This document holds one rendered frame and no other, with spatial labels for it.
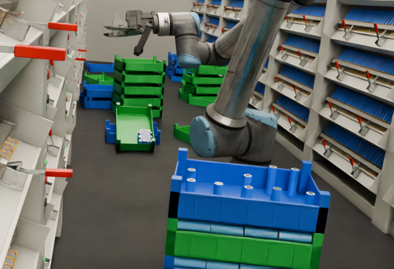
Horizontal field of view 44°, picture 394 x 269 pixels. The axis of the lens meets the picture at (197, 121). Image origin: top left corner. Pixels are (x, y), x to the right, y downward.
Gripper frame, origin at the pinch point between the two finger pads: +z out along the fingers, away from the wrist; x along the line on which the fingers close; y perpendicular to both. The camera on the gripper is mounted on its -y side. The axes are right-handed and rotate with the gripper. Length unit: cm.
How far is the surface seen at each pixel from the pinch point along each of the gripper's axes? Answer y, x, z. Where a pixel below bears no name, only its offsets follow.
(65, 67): -20.0, 34.8, 13.5
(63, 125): -37.3, 28.5, 15.9
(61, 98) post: -29.1, 31.1, 15.7
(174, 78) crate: 30, -287, -72
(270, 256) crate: -72, 94, -25
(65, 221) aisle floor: -69, 4, 20
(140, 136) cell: -37, -72, -16
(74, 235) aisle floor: -73, 14, 16
